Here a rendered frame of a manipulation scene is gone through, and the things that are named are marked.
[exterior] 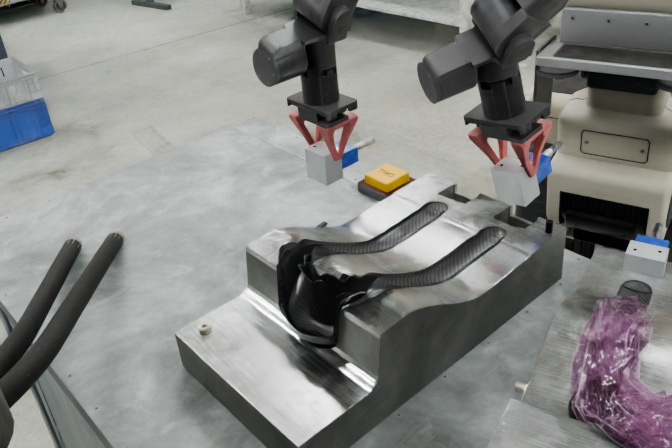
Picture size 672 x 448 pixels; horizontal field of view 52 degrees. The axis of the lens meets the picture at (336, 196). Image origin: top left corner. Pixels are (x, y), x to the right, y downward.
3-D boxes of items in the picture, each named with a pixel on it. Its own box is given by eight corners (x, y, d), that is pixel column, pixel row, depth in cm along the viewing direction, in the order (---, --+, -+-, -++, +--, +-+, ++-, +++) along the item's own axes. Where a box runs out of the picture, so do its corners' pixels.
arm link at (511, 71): (520, 27, 85) (498, 19, 90) (470, 47, 85) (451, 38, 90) (529, 77, 89) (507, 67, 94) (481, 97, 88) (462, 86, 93)
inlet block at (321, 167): (364, 149, 121) (362, 121, 118) (384, 157, 118) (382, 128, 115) (307, 177, 114) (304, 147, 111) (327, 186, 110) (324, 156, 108)
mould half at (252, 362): (430, 217, 119) (429, 148, 113) (561, 278, 102) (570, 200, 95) (182, 366, 92) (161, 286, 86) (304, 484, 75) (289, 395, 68)
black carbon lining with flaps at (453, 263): (432, 209, 109) (432, 156, 104) (517, 247, 98) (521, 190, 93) (256, 313, 90) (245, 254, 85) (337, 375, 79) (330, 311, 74)
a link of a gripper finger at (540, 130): (532, 191, 92) (520, 130, 88) (490, 181, 98) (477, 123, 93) (561, 166, 96) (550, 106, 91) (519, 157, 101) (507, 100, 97)
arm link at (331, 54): (341, 25, 100) (316, 19, 104) (304, 37, 97) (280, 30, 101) (344, 69, 104) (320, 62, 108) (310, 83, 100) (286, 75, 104)
